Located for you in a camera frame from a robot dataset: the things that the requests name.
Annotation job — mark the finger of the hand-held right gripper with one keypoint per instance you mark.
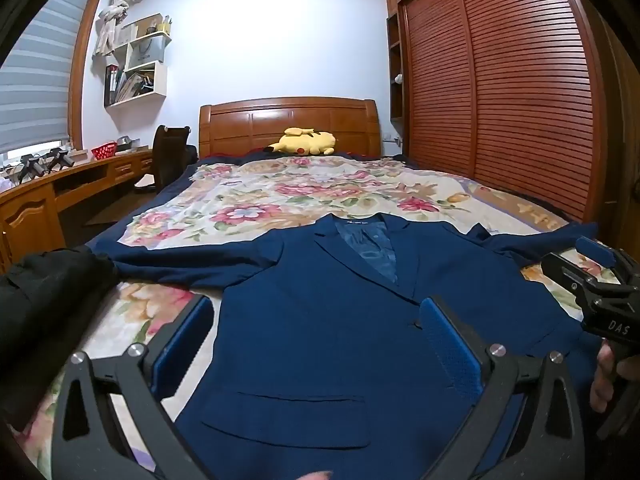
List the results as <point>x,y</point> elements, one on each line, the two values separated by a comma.
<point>565,272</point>
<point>595,251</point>

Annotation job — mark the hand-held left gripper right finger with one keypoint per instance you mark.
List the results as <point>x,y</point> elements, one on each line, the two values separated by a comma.
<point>450,345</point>

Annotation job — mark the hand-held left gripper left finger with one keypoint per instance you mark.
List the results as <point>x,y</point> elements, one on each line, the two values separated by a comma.
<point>182,345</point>

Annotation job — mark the navy blue suit jacket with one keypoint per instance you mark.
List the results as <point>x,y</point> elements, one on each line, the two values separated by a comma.
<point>320,335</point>

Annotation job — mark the person's right hand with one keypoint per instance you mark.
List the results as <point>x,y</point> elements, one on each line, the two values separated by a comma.
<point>604,377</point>

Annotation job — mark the person's left hand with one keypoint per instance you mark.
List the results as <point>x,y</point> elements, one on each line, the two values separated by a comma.
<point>315,476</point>

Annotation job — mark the black garment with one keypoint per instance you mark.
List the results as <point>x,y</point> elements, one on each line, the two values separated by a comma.
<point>45,310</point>

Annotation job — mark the floral blanket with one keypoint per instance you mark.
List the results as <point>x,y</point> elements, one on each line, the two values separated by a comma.
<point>250,200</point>

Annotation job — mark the wooden louvered wardrobe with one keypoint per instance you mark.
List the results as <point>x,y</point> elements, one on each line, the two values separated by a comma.
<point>525,85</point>

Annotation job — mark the dark office chair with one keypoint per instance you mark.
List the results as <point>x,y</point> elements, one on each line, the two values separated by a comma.
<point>167,155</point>

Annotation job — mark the wooden desk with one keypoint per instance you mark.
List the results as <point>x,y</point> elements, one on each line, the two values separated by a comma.
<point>30,215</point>

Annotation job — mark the red basket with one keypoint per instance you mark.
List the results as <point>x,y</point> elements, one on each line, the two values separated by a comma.
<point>104,151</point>

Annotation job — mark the grey desk item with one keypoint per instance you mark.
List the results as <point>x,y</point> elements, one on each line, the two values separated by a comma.
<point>127,142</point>

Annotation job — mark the idle black gripper tool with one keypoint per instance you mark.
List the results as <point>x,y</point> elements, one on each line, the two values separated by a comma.
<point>30,165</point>
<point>60,157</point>

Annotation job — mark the wooden bed headboard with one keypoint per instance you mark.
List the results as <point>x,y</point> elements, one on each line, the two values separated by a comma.
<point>240,125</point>

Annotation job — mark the yellow plush toy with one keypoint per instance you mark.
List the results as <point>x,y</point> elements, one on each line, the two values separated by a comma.
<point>305,142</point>

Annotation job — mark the black binder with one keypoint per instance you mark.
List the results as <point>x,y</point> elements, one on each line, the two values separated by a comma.
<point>109,85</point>

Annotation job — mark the grey paper bag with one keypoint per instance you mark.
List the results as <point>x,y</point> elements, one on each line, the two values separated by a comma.
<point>147,47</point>

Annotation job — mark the grey window blind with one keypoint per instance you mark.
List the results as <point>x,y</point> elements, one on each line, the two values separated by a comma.
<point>35,75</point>

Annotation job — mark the white hanging decoration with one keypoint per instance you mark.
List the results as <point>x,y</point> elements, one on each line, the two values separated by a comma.
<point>112,20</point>

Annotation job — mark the white wall shelf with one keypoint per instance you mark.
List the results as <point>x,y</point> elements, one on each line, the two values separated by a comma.
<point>160,77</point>

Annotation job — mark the wooden window frame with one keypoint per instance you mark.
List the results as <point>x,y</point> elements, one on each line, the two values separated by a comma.
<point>82,60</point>

